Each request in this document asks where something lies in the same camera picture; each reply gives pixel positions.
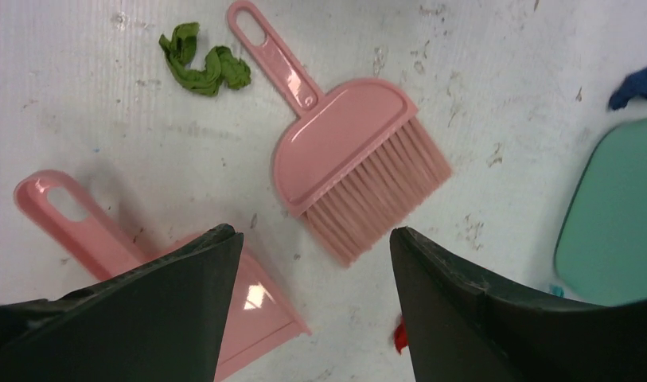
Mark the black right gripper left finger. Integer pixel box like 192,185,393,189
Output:
0,224,244,381

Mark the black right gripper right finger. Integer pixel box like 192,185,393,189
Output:
390,227,647,381

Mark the pink dustpan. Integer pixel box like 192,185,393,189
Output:
14,170,310,381

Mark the pink hand brush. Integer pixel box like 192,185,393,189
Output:
226,1,452,267

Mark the red paper scrap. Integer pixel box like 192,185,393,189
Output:
392,315,409,355

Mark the light blue paper scrap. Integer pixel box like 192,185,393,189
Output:
548,284,564,298

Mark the green plastic waste bin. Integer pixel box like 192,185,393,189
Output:
554,119,647,306

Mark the green paper scrap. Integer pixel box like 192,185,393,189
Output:
158,22,251,97

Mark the long dark blue paper scrap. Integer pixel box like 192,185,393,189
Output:
607,67,647,111

